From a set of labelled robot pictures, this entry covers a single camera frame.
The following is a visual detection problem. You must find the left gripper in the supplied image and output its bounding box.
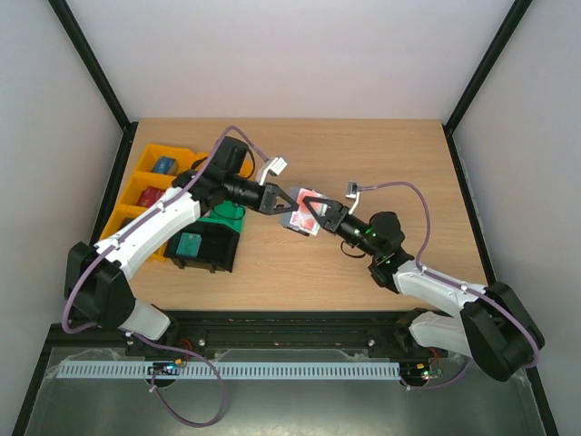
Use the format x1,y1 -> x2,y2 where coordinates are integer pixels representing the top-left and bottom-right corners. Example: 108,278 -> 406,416
224,175 -> 299,216

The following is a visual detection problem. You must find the black leather card holder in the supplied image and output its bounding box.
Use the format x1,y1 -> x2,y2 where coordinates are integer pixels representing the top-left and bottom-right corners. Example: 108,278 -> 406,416
280,186 -> 326,237

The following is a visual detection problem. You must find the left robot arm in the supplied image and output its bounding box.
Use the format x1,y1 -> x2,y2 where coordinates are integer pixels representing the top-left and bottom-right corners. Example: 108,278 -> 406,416
61,133 -> 298,341

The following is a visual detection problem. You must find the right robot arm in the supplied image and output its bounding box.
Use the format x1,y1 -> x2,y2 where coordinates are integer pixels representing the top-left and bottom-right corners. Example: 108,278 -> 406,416
302,196 -> 545,382

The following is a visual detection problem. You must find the teal card stack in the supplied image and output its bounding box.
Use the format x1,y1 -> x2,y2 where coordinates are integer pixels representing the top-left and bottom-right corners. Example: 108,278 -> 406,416
175,233 -> 202,259

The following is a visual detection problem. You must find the blue VIP card stack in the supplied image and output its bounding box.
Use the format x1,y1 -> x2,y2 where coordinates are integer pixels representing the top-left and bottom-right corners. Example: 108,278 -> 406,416
151,156 -> 178,175

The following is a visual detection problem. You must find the red VIP card stack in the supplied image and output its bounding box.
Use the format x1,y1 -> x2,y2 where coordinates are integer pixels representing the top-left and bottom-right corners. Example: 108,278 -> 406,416
135,186 -> 164,208

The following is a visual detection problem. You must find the yellow bin far right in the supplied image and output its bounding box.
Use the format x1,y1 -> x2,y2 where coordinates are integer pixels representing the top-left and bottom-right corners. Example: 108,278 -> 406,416
239,158 -> 254,179

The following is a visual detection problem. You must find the yellow bin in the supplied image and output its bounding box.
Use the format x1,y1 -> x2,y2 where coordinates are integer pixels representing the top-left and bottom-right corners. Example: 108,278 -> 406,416
239,158 -> 254,179
133,144 -> 206,180
98,171 -> 173,240

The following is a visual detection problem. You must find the green bin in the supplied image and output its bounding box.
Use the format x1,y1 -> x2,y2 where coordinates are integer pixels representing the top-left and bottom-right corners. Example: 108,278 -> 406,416
203,201 -> 246,233

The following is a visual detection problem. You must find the black bin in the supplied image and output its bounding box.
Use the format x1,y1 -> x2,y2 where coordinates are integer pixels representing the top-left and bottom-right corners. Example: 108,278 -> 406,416
163,222 -> 240,273

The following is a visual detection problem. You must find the yellow bin far left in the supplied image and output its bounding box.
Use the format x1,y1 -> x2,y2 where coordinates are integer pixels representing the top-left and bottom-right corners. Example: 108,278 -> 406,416
133,144 -> 206,180

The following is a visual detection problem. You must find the yellow bin near left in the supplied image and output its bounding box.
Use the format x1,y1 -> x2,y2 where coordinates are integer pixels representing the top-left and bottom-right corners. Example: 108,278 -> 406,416
98,171 -> 173,240

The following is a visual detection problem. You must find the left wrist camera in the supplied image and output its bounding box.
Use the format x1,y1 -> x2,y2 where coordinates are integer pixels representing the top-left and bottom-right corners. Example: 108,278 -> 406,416
255,156 -> 288,185

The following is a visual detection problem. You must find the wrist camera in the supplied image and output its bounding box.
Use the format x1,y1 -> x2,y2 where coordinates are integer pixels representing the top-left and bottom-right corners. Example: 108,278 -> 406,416
345,181 -> 361,214
255,156 -> 288,185

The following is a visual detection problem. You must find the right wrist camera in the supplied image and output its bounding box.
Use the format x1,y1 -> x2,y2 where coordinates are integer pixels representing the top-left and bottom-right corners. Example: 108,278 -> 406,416
345,181 -> 361,214

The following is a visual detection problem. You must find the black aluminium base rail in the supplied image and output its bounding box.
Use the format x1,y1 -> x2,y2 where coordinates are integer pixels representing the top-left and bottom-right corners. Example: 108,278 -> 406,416
46,308 -> 452,362

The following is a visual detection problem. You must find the white slotted cable duct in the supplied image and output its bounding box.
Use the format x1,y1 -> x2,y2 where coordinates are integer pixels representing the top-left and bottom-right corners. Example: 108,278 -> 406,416
54,361 -> 401,381

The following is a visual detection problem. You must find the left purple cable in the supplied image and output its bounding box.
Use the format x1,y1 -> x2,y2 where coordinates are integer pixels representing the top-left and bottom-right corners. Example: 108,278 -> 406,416
61,125 -> 273,427

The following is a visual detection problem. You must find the purple cable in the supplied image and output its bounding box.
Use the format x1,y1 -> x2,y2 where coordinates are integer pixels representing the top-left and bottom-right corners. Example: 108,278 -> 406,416
61,125 -> 273,427
358,181 -> 544,391

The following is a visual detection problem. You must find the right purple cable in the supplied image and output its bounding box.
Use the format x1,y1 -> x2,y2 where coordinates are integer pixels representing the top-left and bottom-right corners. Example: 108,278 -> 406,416
358,181 -> 544,391

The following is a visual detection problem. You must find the right black frame post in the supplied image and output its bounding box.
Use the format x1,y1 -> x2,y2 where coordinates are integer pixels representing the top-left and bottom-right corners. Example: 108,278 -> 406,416
443,0 -> 534,133

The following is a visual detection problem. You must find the black frame post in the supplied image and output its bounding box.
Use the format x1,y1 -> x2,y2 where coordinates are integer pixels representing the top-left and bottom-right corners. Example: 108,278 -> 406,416
47,0 -> 133,133
443,0 -> 534,133

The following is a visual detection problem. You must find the left black frame post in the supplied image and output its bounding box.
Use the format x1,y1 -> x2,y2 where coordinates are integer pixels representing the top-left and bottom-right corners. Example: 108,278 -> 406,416
47,0 -> 133,133

